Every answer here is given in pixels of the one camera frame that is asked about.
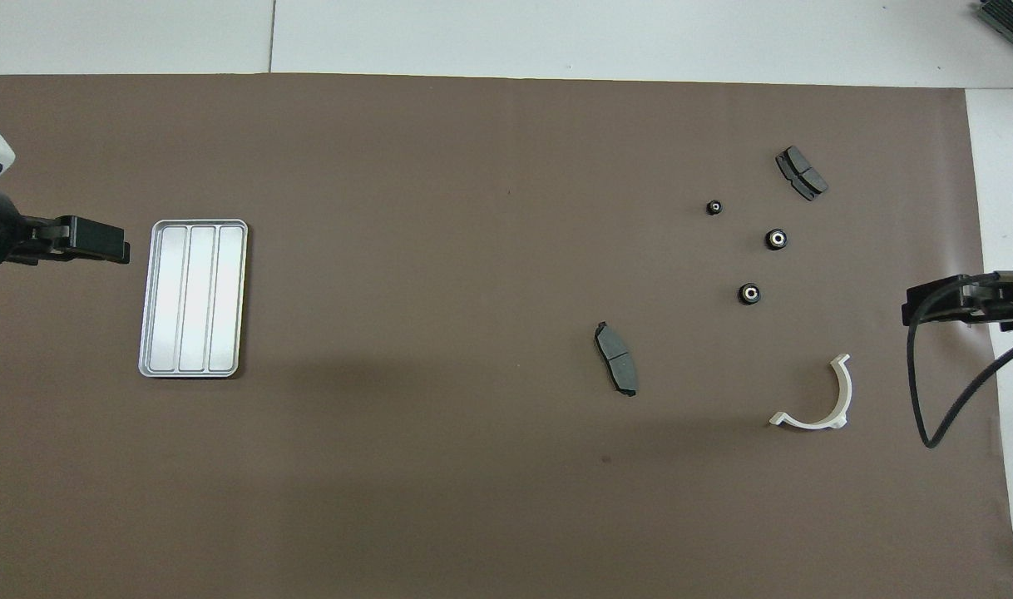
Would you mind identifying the brown table mat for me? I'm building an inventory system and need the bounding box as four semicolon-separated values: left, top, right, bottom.
0;73;1013;599

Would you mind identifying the dark grey brake pad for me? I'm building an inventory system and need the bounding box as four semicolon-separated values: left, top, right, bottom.
594;320;640;399
775;146;829;202

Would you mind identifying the silver ribbed metal tray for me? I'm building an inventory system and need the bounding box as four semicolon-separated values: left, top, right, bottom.
138;219;250;379

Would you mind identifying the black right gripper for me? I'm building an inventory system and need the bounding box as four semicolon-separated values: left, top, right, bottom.
902;271;1013;334

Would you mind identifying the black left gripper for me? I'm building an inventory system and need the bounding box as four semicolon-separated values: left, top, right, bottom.
20;215;131;265

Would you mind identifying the white curved plastic bracket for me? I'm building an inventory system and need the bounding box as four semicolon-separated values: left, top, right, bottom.
768;353;854;431

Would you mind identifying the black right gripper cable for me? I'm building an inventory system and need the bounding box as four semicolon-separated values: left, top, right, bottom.
906;279;1013;450

